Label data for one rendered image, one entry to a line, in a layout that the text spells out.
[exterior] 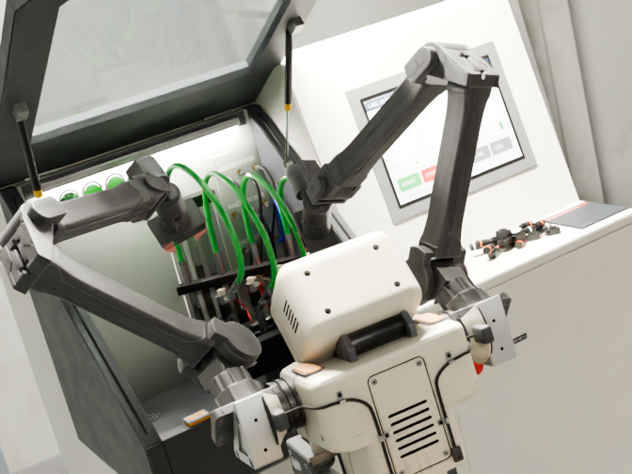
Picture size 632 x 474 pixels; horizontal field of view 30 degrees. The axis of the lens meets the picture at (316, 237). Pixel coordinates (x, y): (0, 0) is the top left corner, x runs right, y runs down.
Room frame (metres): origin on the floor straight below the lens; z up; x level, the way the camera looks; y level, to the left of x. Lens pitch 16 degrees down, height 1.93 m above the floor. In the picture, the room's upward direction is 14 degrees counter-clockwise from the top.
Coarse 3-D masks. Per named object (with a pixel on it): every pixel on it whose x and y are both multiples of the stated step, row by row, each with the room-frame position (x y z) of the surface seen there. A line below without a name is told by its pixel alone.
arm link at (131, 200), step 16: (144, 176) 2.15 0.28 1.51; (96, 192) 2.01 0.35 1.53; (112, 192) 2.04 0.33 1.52; (128, 192) 2.07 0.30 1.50; (144, 192) 2.10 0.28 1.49; (160, 192) 2.14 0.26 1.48; (32, 208) 1.77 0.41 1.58; (48, 208) 1.80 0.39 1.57; (64, 208) 1.83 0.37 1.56; (80, 208) 1.92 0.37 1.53; (96, 208) 1.95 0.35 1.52; (112, 208) 1.99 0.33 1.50; (128, 208) 2.04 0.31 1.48; (144, 208) 2.10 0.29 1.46; (64, 224) 1.84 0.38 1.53; (80, 224) 1.89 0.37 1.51; (96, 224) 1.95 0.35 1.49; (112, 224) 2.02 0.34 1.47; (64, 240) 1.88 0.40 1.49
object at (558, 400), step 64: (448, 0) 3.33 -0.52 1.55; (320, 64) 2.89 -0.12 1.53; (384, 64) 2.95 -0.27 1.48; (512, 64) 3.09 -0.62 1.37; (320, 128) 2.83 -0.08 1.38; (512, 192) 2.97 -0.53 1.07; (576, 192) 3.04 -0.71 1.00; (576, 256) 2.74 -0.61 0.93; (512, 320) 2.64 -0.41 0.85; (576, 320) 2.72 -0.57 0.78; (512, 384) 2.62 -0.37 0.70; (576, 384) 2.70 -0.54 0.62; (512, 448) 2.60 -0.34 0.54; (576, 448) 2.68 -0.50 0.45
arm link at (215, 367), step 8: (208, 352) 1.81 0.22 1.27; (216, 352) 1.80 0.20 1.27; (200, 360) 1.82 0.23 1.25; (208, 360) 1.81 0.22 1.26; (216, 360) 1.78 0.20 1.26; (224, 360) 1.78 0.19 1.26; (200, 368) 1.81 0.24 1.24; (208, 368) 1.79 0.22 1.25; (216, 368) 1.78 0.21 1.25; (224, 368) 1.76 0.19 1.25; (200, 376) 1.79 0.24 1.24; (208, 376) 1.78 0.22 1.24; (208, 384) 1.78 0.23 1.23
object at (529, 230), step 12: (504, 228) 2.79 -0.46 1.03; (528, 228) 2.82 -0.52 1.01; (540, 228) 2.83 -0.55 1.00; (552, 228) 2.80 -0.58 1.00; (480, 240) 2.79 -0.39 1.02; (492, 240) 2.79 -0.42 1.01; (504, 240) 2.76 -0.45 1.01; (516, 240) 2.77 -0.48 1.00; (528, 240) 2.80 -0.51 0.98; (492, 252) 2.74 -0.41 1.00
